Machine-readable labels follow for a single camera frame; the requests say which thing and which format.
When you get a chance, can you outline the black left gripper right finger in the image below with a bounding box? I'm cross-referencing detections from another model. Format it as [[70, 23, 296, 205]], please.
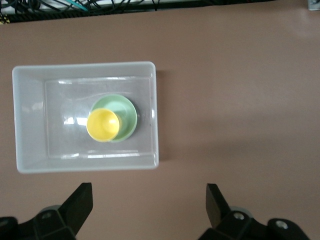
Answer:
[[198, 183, 311, 240]]

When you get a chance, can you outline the mint green bowl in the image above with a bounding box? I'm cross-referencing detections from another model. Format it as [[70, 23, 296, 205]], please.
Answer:
[[89, 94, 138, 143]]

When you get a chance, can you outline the brown table cover sheet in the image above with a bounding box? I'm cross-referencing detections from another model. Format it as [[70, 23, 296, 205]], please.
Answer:
[[0, 4, 320, 240]]

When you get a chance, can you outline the black cable bundle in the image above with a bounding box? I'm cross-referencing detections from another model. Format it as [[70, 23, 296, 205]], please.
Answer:
[[0, 0, 308, 25]]

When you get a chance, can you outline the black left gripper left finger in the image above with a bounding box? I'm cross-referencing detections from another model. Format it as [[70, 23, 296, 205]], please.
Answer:
[[0, 182, 94, 240]]

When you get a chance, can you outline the yellow plastic cup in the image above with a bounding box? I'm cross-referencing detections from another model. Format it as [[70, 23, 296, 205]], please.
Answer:
[[86, 108, 123, 143]]

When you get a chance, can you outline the clear plastic storage box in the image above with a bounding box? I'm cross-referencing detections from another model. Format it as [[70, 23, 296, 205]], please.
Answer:
[[11, 61, 160, 175]]

